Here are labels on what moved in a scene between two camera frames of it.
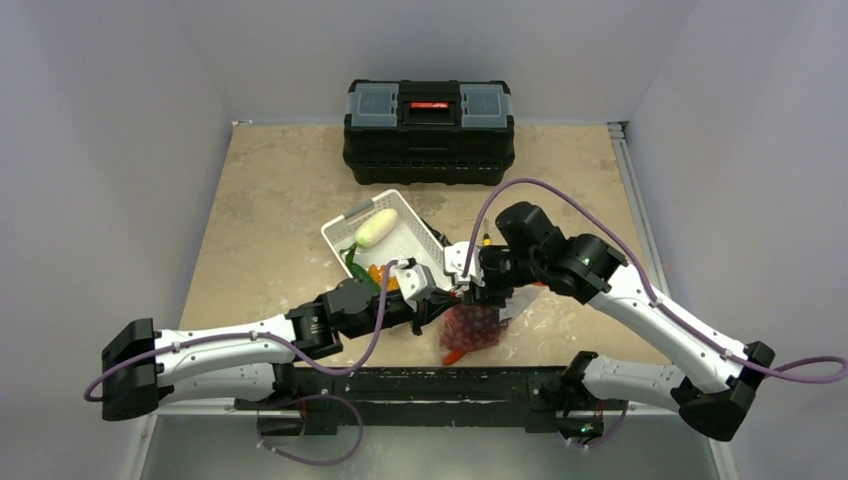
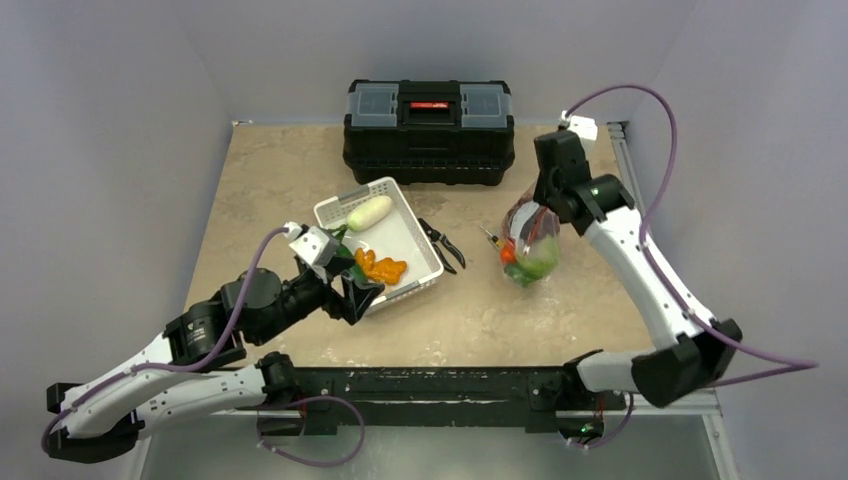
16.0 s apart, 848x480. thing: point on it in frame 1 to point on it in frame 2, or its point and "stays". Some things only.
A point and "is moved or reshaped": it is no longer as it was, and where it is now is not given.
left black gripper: x=430 y=307 to x=355 y=300
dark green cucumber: x=357 y=272 stays
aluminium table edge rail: x=620 y=140 stays
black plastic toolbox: x=423 y=132 stays
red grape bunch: x=465 y=327 is moved or reshaped
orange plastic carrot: x=454 y=356 is moved or reshaped
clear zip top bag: x=534 y=327 is moved or reshaped
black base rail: x=336 y=401 stays
